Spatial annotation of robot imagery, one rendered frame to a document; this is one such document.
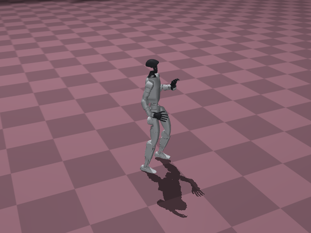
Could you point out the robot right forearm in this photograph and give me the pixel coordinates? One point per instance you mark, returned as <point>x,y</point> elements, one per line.
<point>147,108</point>

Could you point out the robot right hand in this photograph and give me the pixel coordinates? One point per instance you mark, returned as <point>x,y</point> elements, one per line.
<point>159,116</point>

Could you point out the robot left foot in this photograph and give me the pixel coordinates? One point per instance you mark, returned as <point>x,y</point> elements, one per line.
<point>162,155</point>

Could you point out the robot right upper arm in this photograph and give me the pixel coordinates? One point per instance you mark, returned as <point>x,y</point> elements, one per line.
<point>148,87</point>

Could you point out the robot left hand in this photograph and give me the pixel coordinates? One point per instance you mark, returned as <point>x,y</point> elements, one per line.
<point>173,83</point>

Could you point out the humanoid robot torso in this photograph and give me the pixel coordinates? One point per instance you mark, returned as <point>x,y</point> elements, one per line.
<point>154,94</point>

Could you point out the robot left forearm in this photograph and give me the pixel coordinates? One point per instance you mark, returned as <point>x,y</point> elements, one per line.
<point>167,87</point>

